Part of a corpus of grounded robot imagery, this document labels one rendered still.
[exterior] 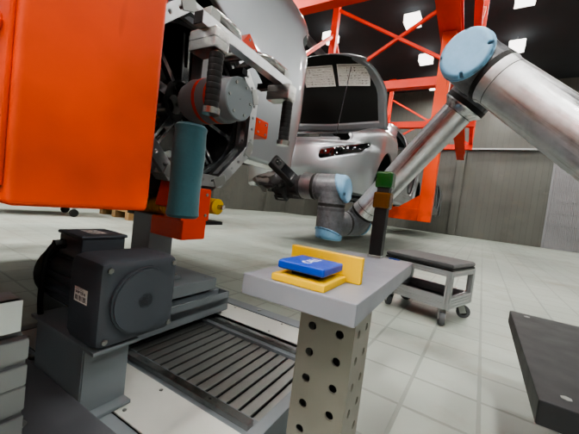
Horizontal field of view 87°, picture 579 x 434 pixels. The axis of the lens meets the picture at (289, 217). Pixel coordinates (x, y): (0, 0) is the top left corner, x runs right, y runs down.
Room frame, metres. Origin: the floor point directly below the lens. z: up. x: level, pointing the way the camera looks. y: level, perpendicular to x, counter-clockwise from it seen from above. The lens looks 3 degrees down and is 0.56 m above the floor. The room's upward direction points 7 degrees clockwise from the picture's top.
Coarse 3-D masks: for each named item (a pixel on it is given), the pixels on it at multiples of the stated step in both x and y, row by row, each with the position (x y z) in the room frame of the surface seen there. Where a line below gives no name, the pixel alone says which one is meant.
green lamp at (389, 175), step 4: (380, 172) 0.74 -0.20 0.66; (384, 172) 0.73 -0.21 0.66; (388, 172) 0.73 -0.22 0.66; (392, 172) 0.72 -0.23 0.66; (380, 176) 0.74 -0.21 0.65; (384, 176) 0.73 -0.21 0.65; (388, 176) 0.73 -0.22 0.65; (392, 176) 0.72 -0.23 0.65; (376, 180) 0.74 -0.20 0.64; (380, 180) 0.73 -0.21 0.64; (384, 180) 0.73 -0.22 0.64; (388, 180) 0.73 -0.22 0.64; (392, 180) 0.72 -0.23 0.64; (376, 184) 0.74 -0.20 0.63; (380, 184) 0.73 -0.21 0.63; (384, 184) 0.73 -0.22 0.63; (388, 184) 0.73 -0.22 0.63; (392, 184) 0.73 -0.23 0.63; (388, 188) 0.73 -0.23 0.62; (392, 188) 0.74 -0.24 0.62
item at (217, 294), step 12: (216, 288) 1.24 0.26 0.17; (48, 300) 0.96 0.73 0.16; (180, 300) 1.08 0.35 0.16; (192, 300) 1.13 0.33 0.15; (204, 300) 1.11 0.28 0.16; (216, 300) 1.17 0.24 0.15; (180, 312) 1.02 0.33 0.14; (192, 312) 1.07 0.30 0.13; (204, 312) 1.12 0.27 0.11; (216, 312) 1.18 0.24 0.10; (180, 324) 1.02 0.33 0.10; (144, 336) 0.91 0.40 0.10
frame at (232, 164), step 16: (176, 0) 0.88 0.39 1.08; (192, 0) 0.92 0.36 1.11; (176, 16) 0.88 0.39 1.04; (192, 16) 0.94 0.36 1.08; (256, 96) 1.22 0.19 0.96; (256, 112) 1.23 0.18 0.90; (240, 128) 1.23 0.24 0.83; (240, 144) 1.22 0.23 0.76; (160, 160) 0.88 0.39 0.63; (224, 160) 1.17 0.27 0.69; (240, 160) 1.18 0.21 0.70; (160, 176) 0.91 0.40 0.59; (208, 176) 1.04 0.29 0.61; (224, 176) 1.11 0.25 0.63
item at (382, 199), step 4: (376, 192) 0.74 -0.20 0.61; (380, 192) 0.73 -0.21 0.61; (384, 192) 0.73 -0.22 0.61; (376, 196) 0.74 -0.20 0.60; (380, 196) 0.73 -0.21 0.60; (384, 196) 0.73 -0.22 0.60; (388, 196) 0.72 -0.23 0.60; (392, 196) 0.74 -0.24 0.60; (376, 200) 0.74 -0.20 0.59; (380, 200) 0.73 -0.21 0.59; (384, 200) 0.73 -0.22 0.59; (388, 200) 0.72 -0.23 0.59; (392, 200) 0.75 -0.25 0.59; (372, 204) 0.74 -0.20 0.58; (376, 204) 0.74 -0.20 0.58; (380, 204) 0.73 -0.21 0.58; (384, 204) 0.73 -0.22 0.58; (388, 204) 0.72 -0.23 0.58; (384, 208) 0.73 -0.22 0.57; (388, 208) 0.73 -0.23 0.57
